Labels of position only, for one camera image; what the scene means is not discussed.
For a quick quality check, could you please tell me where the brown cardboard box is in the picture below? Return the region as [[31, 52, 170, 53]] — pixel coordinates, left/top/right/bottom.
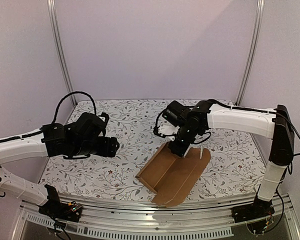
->
[[135, 143, 211, 207]]

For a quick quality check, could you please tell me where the floral patterned table mat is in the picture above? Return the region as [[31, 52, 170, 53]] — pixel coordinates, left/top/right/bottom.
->
[[39, 99, 266, 202]]

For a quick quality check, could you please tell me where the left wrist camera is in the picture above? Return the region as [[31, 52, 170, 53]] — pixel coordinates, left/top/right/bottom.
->
[[98, 112, 110, 130]]

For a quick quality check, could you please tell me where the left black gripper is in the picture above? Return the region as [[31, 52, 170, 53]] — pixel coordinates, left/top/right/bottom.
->
[[71, 136, 120, 158]]

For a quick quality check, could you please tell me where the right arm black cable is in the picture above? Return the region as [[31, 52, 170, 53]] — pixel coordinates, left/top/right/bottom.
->
[[153, 99, 300, 233]]

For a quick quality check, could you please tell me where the aluminium front rail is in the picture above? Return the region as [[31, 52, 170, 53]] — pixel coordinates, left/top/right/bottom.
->
[[12, 193, 300, 240]]

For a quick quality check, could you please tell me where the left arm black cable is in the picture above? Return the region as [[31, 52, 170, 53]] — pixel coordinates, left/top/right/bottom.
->
[[52, 91, 97, 126]]

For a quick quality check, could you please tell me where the right aluminium frame post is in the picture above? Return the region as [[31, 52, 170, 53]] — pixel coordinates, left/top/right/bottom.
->
[[235, 0, 265, 106]]

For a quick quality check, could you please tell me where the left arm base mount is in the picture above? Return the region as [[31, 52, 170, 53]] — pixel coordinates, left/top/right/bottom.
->
[[38, 184, 83, 223]]

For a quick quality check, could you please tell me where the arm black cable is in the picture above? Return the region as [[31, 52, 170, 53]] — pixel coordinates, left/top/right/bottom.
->
[[153, 99, 300, 233], [52, 91, 97, 126]]

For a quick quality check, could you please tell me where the left aluminium frame post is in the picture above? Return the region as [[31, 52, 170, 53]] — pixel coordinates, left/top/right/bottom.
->
[[47, 0, 74, 93]]

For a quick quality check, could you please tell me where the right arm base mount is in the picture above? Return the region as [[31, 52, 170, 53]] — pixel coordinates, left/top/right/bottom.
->
[[231, 196, 275, 223]]

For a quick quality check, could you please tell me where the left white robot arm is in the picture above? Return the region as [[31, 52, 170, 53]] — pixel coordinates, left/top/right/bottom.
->
[[0, 112, 120, 217]]

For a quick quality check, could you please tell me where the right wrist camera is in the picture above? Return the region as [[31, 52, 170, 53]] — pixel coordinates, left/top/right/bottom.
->
[[153, 125, 179, 138]]

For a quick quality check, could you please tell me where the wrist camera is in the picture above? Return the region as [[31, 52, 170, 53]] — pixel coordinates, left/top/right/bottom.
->
[[153, 125, 179, 138], [98, 112, 110, 130]]

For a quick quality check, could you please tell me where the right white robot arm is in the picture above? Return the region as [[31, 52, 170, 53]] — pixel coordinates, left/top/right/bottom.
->
[[154, 99, 296, 218]]

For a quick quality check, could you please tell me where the aluminium frame post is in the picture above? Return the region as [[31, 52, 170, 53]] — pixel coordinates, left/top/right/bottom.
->
[[47, 0, 74, 93], [235, 0, 265, 106]]

